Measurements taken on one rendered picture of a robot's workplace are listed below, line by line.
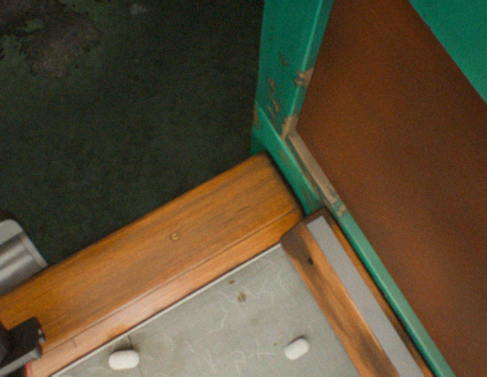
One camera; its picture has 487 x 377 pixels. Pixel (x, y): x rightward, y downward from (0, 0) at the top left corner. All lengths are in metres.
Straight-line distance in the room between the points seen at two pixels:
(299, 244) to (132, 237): 0.22
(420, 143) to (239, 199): 0.36
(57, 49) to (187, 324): 1.19
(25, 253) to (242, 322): 0.30
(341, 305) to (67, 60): 1.28
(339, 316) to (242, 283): 0.15
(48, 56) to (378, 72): 1.43
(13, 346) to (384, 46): 0.46
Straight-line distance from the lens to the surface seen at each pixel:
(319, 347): 0.74
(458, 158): 0.38
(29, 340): 0.62
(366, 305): 0.63
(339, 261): 0.63
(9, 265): 0.58
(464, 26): 0.30
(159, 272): 0.72
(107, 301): 0.72
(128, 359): 0.72
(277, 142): 0.69
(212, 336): 0.73
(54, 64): 1.75
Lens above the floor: 1.47
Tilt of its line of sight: 74 degrees down
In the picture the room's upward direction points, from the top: 5 degrees clockwise
